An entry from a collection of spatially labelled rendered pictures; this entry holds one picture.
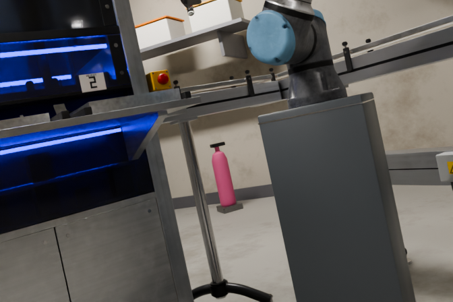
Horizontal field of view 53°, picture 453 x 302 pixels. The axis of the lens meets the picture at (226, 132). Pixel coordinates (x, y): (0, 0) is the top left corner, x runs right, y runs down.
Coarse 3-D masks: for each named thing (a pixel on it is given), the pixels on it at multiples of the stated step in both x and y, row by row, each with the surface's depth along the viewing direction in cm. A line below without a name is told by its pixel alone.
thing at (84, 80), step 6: (102, 72) 156; (84, 78) 153; (90, 78) 154; (96, 78) 155; (102, 78) 156; (84, 84) 152; (96, 84) 155; (102, 84) 156; (84, 90) 152; (90, 90) 153; (96, 90) 154
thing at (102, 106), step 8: (176, 88) 128; (128, 96) 121; (136, 96) 122; (144, 96) 123; (152, 96) 125; (160, 96) 126; (168, 96) 127; (176, 96) 128; (88, 104) 116; (96, 104) 117; (104, 104) 118; (112, 104) 119; (120, 104) 120; (128, 104) 121; (136, 104) 122; (144, 104) 123; (72, 112) 133; (96, 112) 116; (104, 112) 117
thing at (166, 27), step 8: (168, 16) 401; (144, 24) 409; (152, 24) 405; (160, 24) 402; (168, 24) 400; (176, 24) 413; (136, 32) 413; (144, 32) 410; (152, 32) 406; (160, 32) 403; (168, 32) 400; (176, 32) 411; (184, 32) 425; (144, 40) 411; (152, 40) 407; (160, 40) 404
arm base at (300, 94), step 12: (288, 72) 116; (300, 72) 111; (312, 72) 110; (324, 72) 110; (300, 84) 110; (312, 84) 109; (324, 84) 109; (336, 84) 110; (288, 96) 115; (300, 96) 110; (312, 96) 108; (324, 96) 108; (336, 96) 109
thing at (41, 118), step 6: (42, 114) 120; (48, 114) 121; (6, 120) 116; (12, 120) 116; (18, 120) 117; (24, 120) 118; (30, 120) 119; (36, 120) 119; (42, 120) 120; (48, 120) 121; (0, 126) 115; (6, 126) 116; (12, 126) 116; (18, 126) 117
